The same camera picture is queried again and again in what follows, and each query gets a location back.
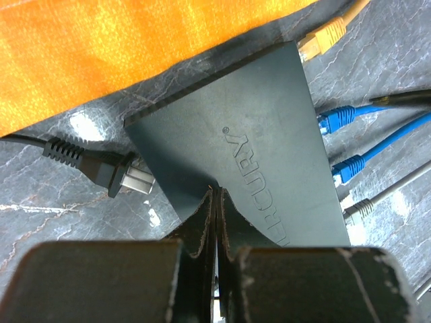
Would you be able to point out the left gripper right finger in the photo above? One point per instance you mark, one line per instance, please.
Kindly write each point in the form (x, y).
(263, 282)

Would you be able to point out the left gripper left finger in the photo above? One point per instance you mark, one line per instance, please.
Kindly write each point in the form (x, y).
(167, 280)

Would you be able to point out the black network switch box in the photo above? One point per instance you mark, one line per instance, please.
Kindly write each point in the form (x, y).
(250, 128)

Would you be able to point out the orange Mickey Mouse pillow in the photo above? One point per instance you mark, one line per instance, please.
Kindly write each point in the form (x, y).
(56, 55)

